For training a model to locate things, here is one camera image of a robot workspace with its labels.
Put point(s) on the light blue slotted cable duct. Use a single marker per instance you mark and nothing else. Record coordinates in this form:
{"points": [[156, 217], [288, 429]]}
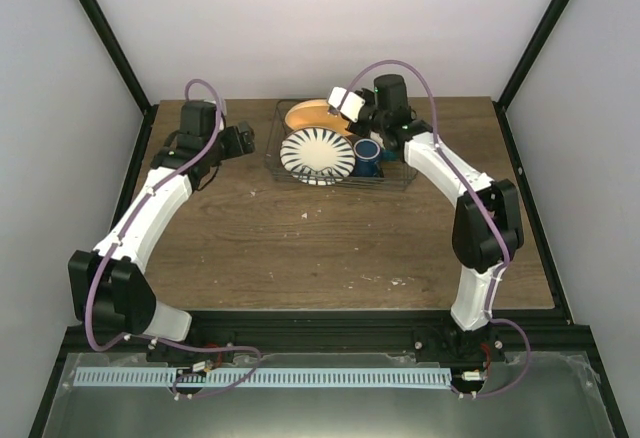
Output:
{"points": [[402, 378]]}

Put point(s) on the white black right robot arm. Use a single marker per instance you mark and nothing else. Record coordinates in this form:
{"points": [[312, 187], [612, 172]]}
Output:
{"points": [[487, 229]]}

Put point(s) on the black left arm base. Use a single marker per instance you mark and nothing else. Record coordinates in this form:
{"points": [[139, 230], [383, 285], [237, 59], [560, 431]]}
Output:
{"points": [[183, 354]]}

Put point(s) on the white blue striped plate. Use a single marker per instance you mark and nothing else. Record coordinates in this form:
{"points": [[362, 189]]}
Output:
{"points": [[317, 156]]}

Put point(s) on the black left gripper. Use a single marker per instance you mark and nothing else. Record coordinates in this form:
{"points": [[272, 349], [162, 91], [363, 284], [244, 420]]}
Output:
{"points": [[246, 136]]}

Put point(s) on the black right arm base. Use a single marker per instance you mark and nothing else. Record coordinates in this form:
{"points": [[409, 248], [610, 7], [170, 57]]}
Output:
{"points": [[448, 344]]}

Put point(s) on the orange round plate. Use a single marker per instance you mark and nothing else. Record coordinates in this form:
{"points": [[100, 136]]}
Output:
{"points": [[315, 113]]}

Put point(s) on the grey wire dish rack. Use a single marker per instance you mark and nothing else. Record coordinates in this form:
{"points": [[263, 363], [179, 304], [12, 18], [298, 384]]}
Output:
{"points": [[397, 175]]}

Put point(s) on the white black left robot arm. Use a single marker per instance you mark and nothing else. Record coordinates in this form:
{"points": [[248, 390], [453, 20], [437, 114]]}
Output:
{"points": [[108, 283]]}

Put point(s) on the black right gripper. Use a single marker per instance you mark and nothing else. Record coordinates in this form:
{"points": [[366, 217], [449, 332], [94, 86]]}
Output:
{"points": [[357, 132]]}

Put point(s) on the dark blue mug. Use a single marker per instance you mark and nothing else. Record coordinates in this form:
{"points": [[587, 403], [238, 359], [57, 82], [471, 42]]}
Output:
{"points": [[369, 157]]}

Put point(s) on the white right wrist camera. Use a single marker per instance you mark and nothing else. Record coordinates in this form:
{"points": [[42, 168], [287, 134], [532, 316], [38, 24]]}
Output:
{"points": [[346, 103]]}

